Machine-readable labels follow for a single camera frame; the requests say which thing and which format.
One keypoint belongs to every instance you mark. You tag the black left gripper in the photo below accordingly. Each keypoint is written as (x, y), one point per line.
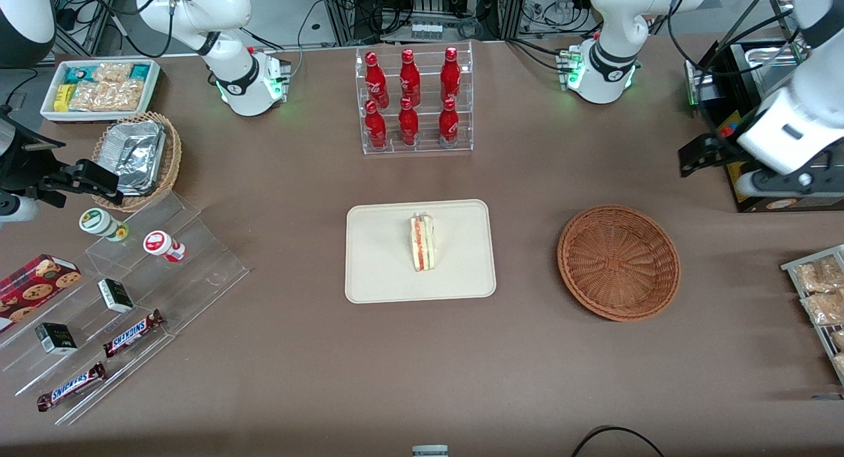
(721, 150)

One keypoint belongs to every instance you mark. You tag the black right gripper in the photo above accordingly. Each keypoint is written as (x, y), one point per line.
(28, 165)

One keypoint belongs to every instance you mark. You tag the triangle sandwich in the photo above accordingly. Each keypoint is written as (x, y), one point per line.
(422, 243)

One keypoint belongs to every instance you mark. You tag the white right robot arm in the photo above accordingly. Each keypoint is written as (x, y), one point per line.
(231, 55)

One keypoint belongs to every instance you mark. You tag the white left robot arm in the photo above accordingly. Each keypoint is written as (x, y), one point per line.
(613, 22)

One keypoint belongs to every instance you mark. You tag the light tan wicker basket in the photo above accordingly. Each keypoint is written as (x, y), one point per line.
(173, 153)

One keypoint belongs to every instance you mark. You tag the brown wicker basket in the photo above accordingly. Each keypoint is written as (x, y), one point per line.
(620, 266)

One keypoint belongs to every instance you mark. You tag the cream plastic tray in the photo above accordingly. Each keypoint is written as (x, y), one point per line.
(382, 259)

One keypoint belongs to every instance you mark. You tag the green lidded yogurt cup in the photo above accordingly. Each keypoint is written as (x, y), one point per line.
(99, 223)

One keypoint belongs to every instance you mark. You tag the silver foil packets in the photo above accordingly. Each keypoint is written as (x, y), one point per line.
(135, 153)

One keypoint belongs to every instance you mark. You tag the large clear cracker bag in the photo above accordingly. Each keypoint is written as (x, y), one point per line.
(105, 95)

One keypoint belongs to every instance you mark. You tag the white snack bin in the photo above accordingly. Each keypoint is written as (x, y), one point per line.
(49, 111)

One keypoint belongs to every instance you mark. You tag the red lidded yogurt cup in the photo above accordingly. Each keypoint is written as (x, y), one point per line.
(161, 244)

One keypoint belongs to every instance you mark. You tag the yellow snack pack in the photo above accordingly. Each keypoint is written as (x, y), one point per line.
(62, 97)

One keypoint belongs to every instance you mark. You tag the small clear cracker bag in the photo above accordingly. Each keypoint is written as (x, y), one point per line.
(112, 72)

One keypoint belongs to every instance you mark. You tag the teal snack pack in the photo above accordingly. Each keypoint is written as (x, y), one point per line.
(78, 73)
(141, 72)

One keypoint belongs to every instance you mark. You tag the small black coffee box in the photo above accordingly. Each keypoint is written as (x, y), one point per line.
(56, 338)
(117, 295)

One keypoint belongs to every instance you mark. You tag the red tartan cookie box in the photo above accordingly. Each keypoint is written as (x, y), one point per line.
(33, 285)

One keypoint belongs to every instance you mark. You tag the clear acrylic stepped shelf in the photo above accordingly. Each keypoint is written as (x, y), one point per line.
(198, 259)

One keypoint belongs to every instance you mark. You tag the Snickers chocolate bar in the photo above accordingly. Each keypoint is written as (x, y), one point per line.
(132, 334)
(69, 386)

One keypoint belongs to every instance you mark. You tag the clear bag of crackers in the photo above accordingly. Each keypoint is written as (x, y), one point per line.
(840, 365)
(839, 338)
(824, 308)
(817, 275)

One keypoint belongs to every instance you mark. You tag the red cola bottle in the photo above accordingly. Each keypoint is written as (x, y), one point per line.
(409, 127)
(410, 81)
(450, 78)
(448, 126)
(375, 81)
(376, 130)

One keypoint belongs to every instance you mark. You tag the clear acrylic bottle rack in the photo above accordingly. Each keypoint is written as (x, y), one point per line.
(428, 114)

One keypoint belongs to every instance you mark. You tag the small grey device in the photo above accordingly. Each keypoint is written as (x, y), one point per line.
(430, 451)

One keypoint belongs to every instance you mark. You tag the background equipment frame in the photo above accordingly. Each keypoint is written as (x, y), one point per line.
(426, 30)

